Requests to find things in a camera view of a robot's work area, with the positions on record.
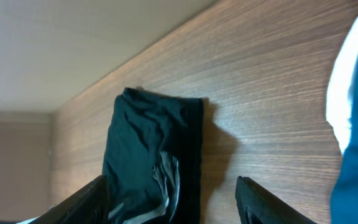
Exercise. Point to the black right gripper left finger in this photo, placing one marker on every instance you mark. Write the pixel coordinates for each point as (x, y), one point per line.
(89, 205)

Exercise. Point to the blue t-shirt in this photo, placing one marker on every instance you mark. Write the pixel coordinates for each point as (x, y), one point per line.
(342, 115)

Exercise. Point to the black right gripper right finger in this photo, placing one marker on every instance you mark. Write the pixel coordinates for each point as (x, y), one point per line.
(256, 205)

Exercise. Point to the black shorts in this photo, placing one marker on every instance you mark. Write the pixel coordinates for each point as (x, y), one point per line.
(152, 160)

